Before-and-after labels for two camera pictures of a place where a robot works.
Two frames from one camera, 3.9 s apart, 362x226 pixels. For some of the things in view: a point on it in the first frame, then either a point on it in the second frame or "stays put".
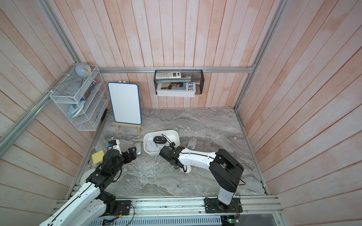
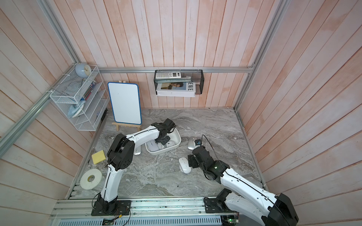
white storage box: x=153 y=141 stays put
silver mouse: x=137 y=144 stays put
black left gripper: x=133 y=155 to x=164 y=141
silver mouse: x=192 y=142 stays put
